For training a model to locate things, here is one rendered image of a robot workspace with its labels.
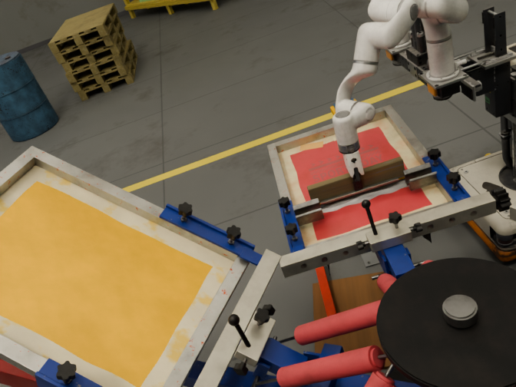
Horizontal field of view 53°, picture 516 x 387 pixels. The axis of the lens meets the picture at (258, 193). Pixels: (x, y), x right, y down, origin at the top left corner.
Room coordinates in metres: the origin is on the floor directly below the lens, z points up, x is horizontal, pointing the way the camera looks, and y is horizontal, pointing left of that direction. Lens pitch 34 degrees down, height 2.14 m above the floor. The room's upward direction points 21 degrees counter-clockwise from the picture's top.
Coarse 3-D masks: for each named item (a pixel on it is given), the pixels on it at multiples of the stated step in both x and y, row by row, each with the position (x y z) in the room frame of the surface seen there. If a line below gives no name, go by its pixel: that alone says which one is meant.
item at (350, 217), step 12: (324, 144) 1.95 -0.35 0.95; (300, 156) 1.94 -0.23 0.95; (312, 156) 1.90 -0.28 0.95; (324, 156) 1.87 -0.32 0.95; (300, 168) 1.84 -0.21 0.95; (300, 180) 1.76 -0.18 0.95; (312, 180) 1.73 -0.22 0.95; (360, 204) 1.47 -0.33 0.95; (324, 216) 1.48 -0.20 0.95; (336, 216) 1.46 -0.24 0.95; (348, 216) 1.43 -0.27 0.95; (360, 216) 1.41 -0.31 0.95; (324, 228) 1.42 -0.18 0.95; (336, 228) 1.39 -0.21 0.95; (348, 228) 1.37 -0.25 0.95
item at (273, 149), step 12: (384, 108) 2.00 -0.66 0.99; (372, 120) 1.99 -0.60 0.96; (396, 120) 1.87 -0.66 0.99; (312, 132) 2.03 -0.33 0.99; (324, 132) 2.01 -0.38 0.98; (408, 132) 1.75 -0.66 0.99; (276, 144) 2.04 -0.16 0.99; (288, 144) 2.03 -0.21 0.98; (300, 144) 2.02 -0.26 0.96; (408, 144) 1.69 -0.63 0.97; (420, 144) 1.64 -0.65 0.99; (276, 156) 1.95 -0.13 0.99; (420, 156) 1.57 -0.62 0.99; (276, 168) 1.85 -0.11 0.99; (276, 180) 1.76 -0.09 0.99; (288, 192) 1.66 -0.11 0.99; (444, 192) 1.35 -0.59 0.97; (444, 204) 1.27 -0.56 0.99; (408, 216) 1.28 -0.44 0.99; (324, 240) 1.31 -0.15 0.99
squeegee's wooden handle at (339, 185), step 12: (372, 168) 1.52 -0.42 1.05; (384, 168) 1.51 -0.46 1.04; (396, 168) 1.50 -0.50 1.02; (324, 180) 1.55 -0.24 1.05; (336, 180) 1.53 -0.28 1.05; (348, 180) 1.52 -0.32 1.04; (372, 180) 1.51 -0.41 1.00; (384, 180) 1.51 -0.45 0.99; (312, 192) 1.53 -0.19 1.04; (324, 192) 1.53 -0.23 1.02; (336, 192) 1.52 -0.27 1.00; (348, 192) 1.52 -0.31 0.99
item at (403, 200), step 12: (360, 132) 1.94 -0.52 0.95; (372, 132) 1.91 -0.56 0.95; (336, 144) 1.92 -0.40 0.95; (360, 144) 1.85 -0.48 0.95; (384, 144) 1.78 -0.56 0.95; (384, 156) 1.70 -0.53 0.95; (396, 156) 1.67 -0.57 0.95; (396, 192) 1.46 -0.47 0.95; (408, 192) 1.44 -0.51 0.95; (420, 192) 1.41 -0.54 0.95; (372, 204) 1.45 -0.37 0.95; (384, 204) 1.42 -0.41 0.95; (396, 204) 1.40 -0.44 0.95; (408, 204) 1.38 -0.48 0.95; (420, 204) 1.35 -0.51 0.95; (372, 216) 1.39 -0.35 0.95; (384, 216) 1.36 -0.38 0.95
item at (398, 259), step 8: (392, 248) 1.11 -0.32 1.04; (400, 248) 1.10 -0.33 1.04; (392, 256) 1.08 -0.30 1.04; (400, 256) 1.07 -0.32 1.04; (408, 256) 1.06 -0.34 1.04; (392, 264) 1.05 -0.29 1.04; (400, 264) 1.04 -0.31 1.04; (408, 264) 1.03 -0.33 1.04; (392, 272) 1.04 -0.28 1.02; (400, 272) 1.02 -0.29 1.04
